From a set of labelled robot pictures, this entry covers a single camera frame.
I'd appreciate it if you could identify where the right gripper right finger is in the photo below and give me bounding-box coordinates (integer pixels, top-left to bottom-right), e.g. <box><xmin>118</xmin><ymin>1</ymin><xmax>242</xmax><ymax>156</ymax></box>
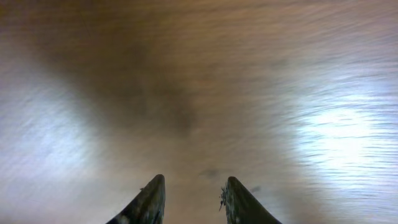
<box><xmin>220</xmin><ymin>176</ymin><xmax>282</xmax><ymax>224</ymax></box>

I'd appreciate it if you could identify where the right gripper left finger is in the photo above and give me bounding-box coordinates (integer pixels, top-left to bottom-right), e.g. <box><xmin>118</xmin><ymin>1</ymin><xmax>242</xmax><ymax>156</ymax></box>
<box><xmin>106</xmin><ymin>174</ymin><xmax>165</xmax><ymax>224</ymax></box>

